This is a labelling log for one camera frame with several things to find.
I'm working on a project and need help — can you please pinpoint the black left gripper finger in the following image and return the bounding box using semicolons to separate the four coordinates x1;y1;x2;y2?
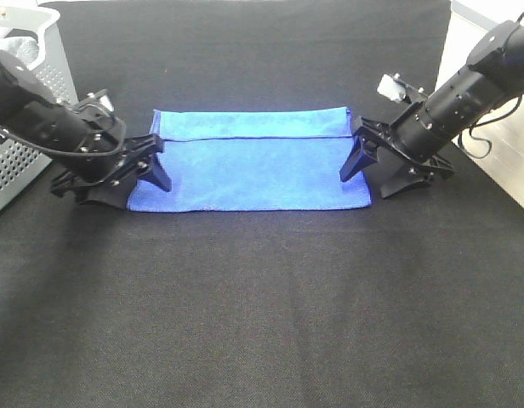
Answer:
77;173;137;209
138;154;172;192

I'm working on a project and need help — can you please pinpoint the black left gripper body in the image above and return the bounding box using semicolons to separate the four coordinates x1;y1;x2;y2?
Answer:
50;97;164;201

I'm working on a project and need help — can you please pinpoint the white plastic basket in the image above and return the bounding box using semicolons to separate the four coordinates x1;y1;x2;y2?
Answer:
413;1;524;208

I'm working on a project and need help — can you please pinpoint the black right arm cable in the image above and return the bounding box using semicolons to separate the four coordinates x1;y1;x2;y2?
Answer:
457;3;524;161

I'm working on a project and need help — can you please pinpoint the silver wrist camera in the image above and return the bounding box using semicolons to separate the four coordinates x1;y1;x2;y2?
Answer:
377;73;428;105
86;88;114;114

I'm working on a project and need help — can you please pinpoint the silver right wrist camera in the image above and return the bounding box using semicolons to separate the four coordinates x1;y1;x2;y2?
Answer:
377;73;428;105

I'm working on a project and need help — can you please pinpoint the blue microfiber towel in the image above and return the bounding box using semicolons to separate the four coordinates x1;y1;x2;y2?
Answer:
127;107;372;213

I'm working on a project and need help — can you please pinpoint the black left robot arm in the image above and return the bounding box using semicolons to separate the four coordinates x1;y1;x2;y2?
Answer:
0;50;172;209

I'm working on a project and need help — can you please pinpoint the grey perforated laundry basket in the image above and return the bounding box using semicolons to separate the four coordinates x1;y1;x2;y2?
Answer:
0;1;77;212

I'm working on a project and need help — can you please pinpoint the grey towel in basket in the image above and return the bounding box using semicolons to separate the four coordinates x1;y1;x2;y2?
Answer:
0;36;39;65

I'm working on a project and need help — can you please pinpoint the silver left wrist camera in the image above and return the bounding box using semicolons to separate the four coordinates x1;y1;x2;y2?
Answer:
86;88;114;114

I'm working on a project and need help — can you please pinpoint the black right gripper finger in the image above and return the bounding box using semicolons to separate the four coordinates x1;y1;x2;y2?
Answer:
339;129;379;182
380;167;434;199

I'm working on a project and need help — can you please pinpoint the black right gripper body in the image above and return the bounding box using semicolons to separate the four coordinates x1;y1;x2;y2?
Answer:
352;102;455;179

